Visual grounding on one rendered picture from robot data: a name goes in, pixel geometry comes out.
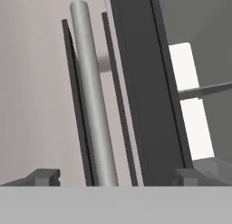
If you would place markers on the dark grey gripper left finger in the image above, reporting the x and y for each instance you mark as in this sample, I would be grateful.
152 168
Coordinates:
42 177

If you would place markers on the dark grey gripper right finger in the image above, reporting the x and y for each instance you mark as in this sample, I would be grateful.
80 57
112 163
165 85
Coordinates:
188 177

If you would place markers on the grey fridge shelf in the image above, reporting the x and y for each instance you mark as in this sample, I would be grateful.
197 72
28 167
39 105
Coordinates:
205 90

